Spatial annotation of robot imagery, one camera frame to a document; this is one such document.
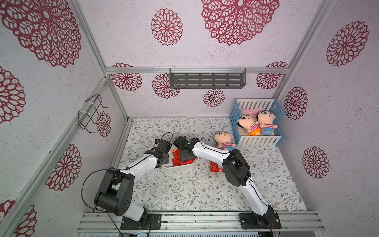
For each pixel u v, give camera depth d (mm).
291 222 763
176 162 930
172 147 785
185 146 714
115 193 443
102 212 445
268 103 1070
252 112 1093
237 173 563
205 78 928
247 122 1006
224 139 978
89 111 763
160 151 712
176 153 947
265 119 997
